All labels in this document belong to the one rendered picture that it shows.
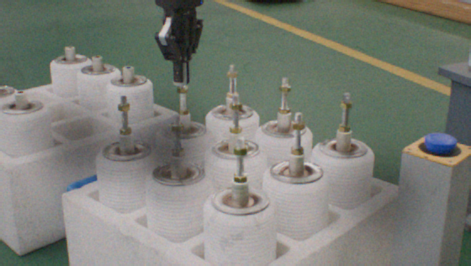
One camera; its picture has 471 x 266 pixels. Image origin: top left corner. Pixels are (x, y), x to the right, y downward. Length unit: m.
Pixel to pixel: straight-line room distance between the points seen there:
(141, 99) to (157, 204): 0.46
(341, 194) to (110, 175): 0.35
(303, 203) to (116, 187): 0.28
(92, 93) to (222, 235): 0.67
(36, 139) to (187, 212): 0.42
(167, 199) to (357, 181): 0.29
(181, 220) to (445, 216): 0.35
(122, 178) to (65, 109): 0.53
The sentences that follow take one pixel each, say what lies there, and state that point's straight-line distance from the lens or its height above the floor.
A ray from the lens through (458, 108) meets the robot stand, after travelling 1.27.
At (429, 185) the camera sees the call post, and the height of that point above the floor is 0.28.
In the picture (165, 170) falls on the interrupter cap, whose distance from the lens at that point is 0.89.
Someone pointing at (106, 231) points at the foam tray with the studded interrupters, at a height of 0.16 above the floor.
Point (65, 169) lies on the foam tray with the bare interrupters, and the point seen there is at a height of 0.14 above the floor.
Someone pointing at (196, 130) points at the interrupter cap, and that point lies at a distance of 1.03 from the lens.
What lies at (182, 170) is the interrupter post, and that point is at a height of 0.26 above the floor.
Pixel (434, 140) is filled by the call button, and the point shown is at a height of 0.33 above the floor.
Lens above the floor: 0.63
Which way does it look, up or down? 22 degrees down
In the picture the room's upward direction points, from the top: straight up
